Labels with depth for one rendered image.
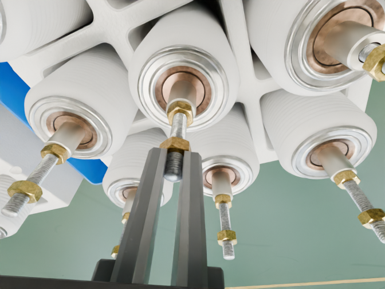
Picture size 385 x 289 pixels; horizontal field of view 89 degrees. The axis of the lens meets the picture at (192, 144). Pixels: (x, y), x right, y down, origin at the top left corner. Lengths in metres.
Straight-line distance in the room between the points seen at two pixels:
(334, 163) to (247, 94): 0.12
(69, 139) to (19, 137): 0.29
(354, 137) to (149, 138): 0.24
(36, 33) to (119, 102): 0.08
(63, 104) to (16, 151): 0.28
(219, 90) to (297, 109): 0.10
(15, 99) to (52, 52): 0.21
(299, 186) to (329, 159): 0.53
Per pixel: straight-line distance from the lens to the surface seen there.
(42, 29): 0.22
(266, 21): 0.19
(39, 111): 0.23
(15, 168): 0.48
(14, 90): 0.48
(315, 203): 0.87
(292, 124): 0.23
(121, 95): 0.23
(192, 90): 0.16
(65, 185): 0.52
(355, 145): 0.26
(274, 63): 0.17
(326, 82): 0.19
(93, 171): 0.54
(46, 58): 0.29
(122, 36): 0.24
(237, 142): 0.22
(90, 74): 0.22
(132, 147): 0.28
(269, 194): 0.76
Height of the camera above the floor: 0.40
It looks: 48 degrees down
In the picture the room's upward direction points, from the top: 178 degrees counter-clockwise
